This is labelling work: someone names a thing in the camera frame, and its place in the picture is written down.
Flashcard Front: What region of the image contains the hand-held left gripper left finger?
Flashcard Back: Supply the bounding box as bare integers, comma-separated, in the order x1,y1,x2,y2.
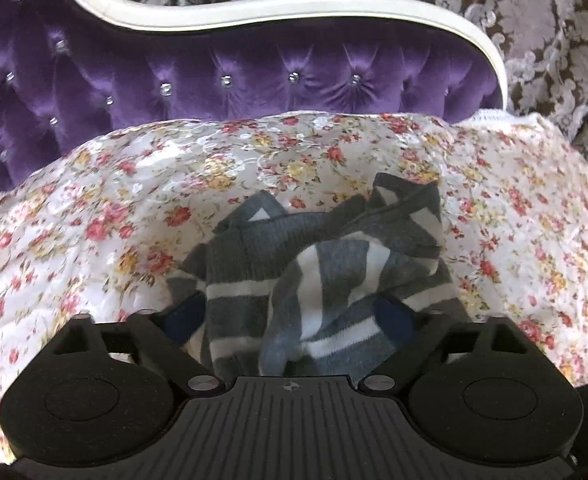
48,294,225,395

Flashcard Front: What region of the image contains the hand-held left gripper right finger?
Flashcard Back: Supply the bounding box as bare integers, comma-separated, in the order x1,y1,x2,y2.
358,299,538,392

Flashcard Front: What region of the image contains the grey white striped knit garment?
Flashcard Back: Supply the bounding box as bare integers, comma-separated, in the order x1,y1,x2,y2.
166,172,475,379

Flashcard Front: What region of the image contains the floral bedspread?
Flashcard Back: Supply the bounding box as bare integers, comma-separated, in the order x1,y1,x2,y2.
0,110,588,467

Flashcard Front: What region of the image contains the white lace cloth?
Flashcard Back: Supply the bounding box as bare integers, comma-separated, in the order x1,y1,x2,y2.
466,108,555,128

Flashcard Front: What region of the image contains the purple tufted headboard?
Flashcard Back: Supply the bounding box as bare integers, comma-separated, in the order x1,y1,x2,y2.
0,0,508,196

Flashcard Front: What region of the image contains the damask patterned curtain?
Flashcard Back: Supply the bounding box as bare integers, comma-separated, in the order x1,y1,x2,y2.
91,0,588,181

